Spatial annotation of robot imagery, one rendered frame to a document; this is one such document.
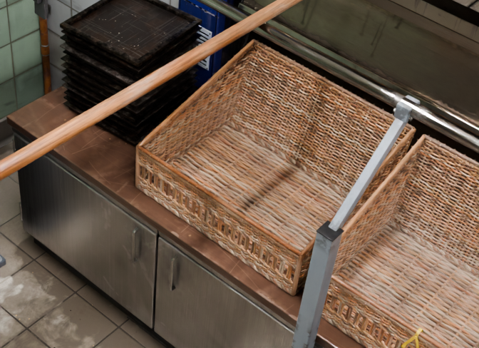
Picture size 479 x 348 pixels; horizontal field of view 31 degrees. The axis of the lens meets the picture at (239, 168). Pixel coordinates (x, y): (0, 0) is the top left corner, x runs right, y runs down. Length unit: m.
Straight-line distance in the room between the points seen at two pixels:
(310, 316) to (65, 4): 1.61
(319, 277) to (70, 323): 1.14
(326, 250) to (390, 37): 0.67
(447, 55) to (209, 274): 0.82
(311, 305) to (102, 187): 0.74
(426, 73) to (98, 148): 0.94
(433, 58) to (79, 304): 1.38
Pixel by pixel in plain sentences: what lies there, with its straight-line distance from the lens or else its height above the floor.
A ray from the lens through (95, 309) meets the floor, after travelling 2.85.
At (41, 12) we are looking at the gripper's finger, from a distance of 1.72.
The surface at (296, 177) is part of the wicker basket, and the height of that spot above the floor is 0.59.
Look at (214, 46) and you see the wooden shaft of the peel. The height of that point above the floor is 1.20.
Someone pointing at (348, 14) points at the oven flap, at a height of 1.04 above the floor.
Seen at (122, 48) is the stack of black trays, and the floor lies 0.87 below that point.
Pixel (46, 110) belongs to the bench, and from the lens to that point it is 2.64.
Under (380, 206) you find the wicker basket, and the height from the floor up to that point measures 0.71.
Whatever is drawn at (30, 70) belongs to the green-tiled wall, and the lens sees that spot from 3.37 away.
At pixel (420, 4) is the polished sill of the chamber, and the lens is 2.17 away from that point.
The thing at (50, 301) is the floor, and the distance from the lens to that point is 2.88.
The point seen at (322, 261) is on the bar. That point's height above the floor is 0.88.
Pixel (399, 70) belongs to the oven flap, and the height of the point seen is 0.97.
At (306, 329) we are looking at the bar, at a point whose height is 0.64.
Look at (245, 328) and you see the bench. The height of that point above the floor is 0.41.
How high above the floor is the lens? 2.24
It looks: 42 degrees down
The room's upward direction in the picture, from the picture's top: 7 degrees clockwise
